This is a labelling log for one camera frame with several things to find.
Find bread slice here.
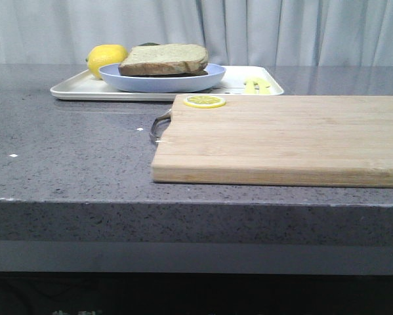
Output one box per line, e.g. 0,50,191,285
129,70,209,78
118,43,209,76

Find light blue plate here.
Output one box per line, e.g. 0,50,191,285
99,63,226,93

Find yellow strips on tray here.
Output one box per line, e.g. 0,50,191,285
243,77,271,95

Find white bear tray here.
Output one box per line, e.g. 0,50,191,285
51,66,284,102

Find lemon slice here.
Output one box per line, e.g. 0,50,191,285
183,94,226,109

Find green lime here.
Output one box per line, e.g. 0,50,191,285
139,42,160,47

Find front yellow lemon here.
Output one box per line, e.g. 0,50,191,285
86,44,128,79

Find wooden cutting board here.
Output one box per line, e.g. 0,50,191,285
152,94,393,188

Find grey curtain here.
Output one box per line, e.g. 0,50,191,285
0,1,393,66

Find metal cutting board handle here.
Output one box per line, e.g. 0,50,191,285
149,109,171,144

